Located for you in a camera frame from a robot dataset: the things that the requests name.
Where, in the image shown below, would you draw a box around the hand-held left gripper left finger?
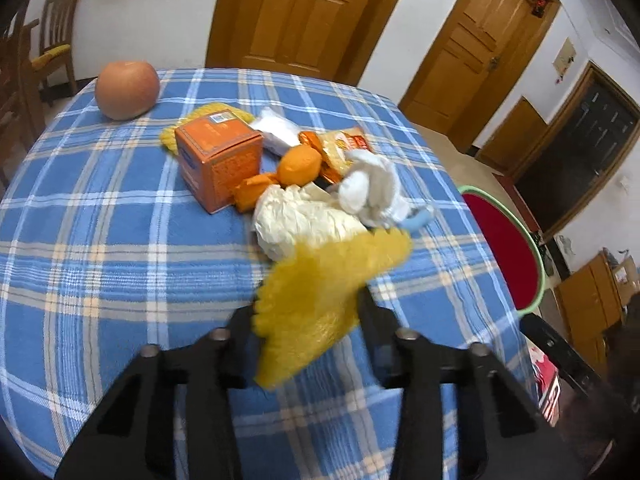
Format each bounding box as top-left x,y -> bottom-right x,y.
55,304 -> 262,480

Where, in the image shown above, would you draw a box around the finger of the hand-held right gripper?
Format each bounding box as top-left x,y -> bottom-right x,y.
520,314 -> 607,396

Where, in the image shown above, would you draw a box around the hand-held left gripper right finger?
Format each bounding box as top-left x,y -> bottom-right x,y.
356,286 -> 586,480

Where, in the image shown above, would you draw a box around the yellow plush toy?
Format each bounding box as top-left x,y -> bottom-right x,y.
252,227 -> 413,391

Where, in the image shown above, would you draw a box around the white plastic bag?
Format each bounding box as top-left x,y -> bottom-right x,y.
251,185 -> 371,262

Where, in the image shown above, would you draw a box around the white cloth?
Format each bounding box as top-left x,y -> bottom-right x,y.
327,150 -> 416,228

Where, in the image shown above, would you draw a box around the orange peel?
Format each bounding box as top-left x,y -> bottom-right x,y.
232,172 -> 281,212

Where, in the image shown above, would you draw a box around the tangerine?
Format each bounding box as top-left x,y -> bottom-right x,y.
276,145 -> 323,187

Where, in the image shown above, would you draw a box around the orange snack packet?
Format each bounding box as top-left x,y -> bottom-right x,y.
298,127 -> 376,186

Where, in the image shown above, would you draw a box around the white plastic packet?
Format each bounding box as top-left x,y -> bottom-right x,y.
248,106 -> 301,156

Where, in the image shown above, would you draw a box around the red white printed bag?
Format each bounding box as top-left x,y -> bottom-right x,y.
529,344 -> 561,427

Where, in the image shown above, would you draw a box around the wooden cabinet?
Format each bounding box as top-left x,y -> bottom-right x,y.
555,252 -> 626,361

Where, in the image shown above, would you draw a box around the dark slippers pair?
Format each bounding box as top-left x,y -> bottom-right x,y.
530,232 -> 557,277

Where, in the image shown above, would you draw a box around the light blue crumpled item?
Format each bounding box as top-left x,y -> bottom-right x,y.
400,202 -> 436,233

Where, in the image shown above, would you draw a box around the blue plaid tablecloth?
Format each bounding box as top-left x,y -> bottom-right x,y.
0,67 -> 538,480

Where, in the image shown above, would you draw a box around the orange cardboard box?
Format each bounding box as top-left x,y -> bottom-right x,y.
174,110 -> 265,215

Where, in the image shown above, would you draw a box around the low wooden panel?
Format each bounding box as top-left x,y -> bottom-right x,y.
475,96 -> 548,171

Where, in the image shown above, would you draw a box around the yellow foam fruit net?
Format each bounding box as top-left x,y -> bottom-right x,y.
160,102 -> 253,158

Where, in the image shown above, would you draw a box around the wooden door with latch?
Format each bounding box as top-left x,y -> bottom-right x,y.
398,0 -> 561,146

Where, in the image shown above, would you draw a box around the wooden panel door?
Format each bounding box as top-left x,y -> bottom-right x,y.
205,0 -> 418,86

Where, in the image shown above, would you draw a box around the dark wooden chair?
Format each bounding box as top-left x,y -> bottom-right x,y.
0,10 -> 47,196

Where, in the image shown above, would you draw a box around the yellow seat cushion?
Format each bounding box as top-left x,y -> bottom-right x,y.
32,44 -> 72,68

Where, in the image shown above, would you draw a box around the dark doorway with wooden frame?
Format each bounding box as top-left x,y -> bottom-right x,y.
510,62 -> 640,241

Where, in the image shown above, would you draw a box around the beige wall panel box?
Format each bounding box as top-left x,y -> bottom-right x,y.
552,37 -> 578,81

